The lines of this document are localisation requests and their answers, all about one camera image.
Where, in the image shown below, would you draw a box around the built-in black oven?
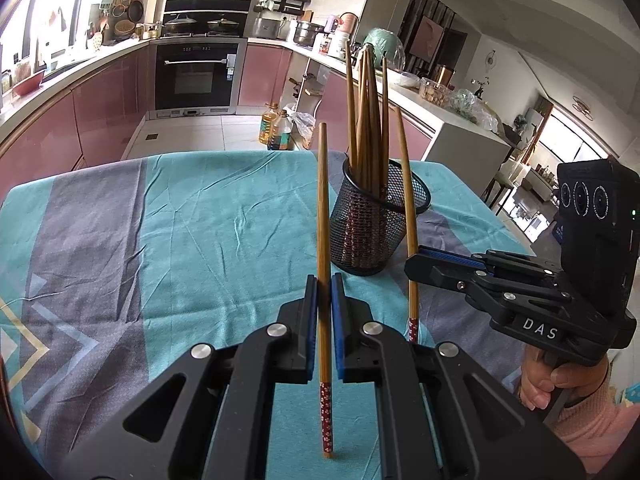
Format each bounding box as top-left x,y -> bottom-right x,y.
154,40 -> 242,112

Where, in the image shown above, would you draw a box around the pink kitchen appliance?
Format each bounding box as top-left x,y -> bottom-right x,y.
336,12 -> 359,52

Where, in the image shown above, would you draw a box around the kitchen window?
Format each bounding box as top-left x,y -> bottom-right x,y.
0,0 -> 96,76

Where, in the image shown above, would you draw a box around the black range hood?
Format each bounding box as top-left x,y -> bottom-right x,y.
162,0 -> 251,16

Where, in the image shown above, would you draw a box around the red-handled wooden chopstick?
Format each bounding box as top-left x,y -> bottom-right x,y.
316,122 -> 335,459
394,106 -> 421,345

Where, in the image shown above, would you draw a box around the red bowl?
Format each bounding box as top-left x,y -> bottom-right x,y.
10,70 -> 47,97

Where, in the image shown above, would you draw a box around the plastic bag of greens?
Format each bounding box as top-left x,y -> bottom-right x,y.
450,89 -> 501,132

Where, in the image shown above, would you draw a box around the person's right hand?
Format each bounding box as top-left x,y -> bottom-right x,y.
519,349 -> 611,407

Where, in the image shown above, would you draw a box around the person's right forearm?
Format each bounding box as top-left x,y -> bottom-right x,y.
547,365 -> 640,476

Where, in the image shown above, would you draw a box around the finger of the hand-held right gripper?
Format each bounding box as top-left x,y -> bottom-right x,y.
417,245 -> 565,282
404,252 -> 575,312

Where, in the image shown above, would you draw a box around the yellow cooking oil bottle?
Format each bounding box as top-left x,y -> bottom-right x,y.
259,104 -> 281,145

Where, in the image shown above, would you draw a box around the bunch of wooden chopsticks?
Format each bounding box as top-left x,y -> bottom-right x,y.
344,40 -> 392,268

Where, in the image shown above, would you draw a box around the steel box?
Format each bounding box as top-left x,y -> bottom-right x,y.
248,16 -> 291,40

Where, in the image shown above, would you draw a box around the dark cooking oil bottle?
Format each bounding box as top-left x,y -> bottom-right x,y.
270,110 -> 294,151

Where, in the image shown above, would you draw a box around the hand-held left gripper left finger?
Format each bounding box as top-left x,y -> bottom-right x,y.
55,274 -> 321,480

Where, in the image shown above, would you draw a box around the framed wall picture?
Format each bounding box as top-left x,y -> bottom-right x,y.
416,15 -> 446,59

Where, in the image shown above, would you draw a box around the clear food container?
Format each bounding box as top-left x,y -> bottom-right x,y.
420,82 -> 451,107

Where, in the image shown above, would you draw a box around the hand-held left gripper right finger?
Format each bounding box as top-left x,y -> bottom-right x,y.
330,273 -> 587,480

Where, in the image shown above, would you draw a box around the teal and grey tablecloth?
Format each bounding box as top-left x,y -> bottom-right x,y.
0,150 -> 546,480

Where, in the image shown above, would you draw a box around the steel stock pot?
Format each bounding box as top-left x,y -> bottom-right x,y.
292,21 -> 325,47

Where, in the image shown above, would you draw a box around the clear plastic bag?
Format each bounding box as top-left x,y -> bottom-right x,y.
292,112 -> 317,144

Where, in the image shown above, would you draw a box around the black wok with lid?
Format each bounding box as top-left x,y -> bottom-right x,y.
164,14 -> 199,37

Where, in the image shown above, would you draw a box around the black mesh utensil holder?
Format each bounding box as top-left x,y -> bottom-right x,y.
329,156 -> 432,277

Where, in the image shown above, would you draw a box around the green plastic bag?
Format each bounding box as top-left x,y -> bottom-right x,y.
362,27 -> 405,72

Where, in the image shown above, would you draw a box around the pink kitchen cabinets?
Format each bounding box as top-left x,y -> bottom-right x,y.
0,40 -> 436,181

